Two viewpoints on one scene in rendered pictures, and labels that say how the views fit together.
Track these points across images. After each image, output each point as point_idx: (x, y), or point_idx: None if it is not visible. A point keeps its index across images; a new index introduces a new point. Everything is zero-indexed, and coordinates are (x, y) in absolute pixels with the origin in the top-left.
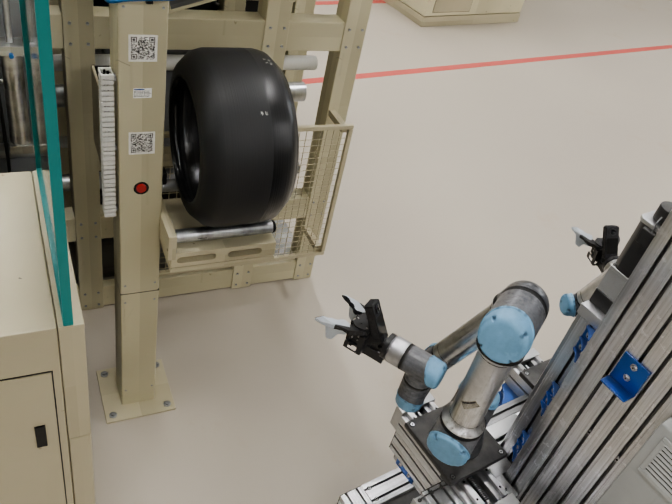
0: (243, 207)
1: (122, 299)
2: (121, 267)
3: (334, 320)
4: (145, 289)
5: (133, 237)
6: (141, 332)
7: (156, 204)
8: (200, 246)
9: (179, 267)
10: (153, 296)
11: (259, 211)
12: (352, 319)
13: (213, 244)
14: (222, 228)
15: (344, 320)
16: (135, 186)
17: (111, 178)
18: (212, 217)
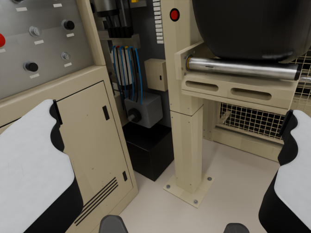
0: (227, 1)
1: (171, 113)
2: (168, 88)
3: (31, 135)
4: (183, 112)
5: (172, 64)
6: (183, 144)
7: (186, 33)
8: (208, 76)
9: (188, 90)
10: (188, 120)
11: (253, 13)
12: (114, 221)
13: (220, 77)
14: (231, 61)
15: (61, 175)
16: (171, 13)
17: (158, 6)
18: (201, 26)
